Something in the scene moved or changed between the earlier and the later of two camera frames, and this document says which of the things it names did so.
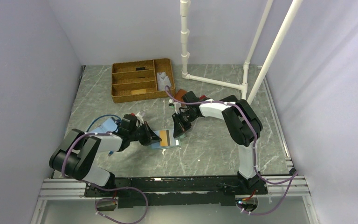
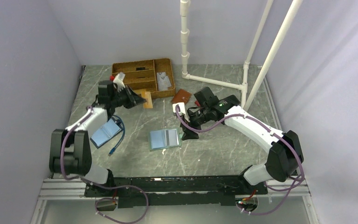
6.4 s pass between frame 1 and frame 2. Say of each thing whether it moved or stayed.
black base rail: stayed
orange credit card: moved
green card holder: stayed
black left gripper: moved
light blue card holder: stayed
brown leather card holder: stayed
